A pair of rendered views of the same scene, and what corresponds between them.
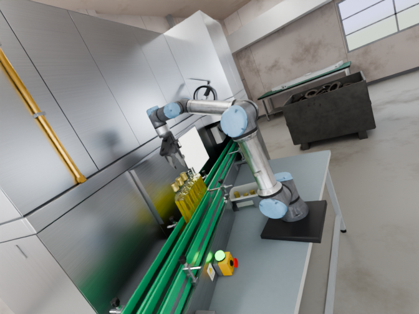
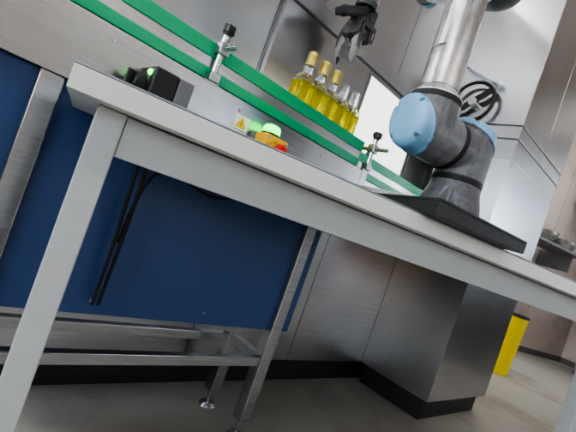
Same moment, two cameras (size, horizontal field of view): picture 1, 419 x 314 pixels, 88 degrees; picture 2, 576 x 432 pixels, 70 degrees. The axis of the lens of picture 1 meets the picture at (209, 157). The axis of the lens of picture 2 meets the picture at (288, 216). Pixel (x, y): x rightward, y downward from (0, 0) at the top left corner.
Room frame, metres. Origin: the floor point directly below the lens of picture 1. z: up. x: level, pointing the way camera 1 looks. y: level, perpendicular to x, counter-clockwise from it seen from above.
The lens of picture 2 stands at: (-0.04, -0.33, 0.65)
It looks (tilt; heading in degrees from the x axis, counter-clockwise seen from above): 1 degrees up; 23
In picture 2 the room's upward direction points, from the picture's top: 19 degrees clockwise
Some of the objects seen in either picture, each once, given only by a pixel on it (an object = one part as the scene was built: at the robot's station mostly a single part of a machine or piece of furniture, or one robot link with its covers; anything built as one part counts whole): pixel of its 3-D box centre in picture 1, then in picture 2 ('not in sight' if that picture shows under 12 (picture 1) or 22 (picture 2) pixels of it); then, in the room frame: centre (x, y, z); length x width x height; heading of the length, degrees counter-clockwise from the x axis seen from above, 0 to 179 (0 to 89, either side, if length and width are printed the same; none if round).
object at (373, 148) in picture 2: (220, 189); (366, 150); (1.25, 0.02, 0.95); 0.17 x 0.03 x 0.12; 65
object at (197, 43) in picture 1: (212, 72); (523, 99); (2.37, -0.39, 1.69); 0.70 x 0.37 x 0.89; 155
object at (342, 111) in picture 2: (197, 193); (331, 129); (1.25, 0.16, 0.99); 0.06 x 0.06 x 0.21; 65
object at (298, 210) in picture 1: (290, 204); (450, 200); (0.98, -0.28, 0.82); 0.15 x 0.15 x 0.10
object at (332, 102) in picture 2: (194, 198); (320, 122); (1.19, 0.18, 0.99); 0.06 x 0.06 x 0.21; 67
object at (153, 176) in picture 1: (181, 162); (351, 108); (1.48, 0.20, 1.15); 0.90 x 0.03 x 0.34; 155
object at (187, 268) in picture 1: (194, 270); (226, 54); (0.68, 0.23, 0.94); 0.07 x 0.04 x 0.13; 65
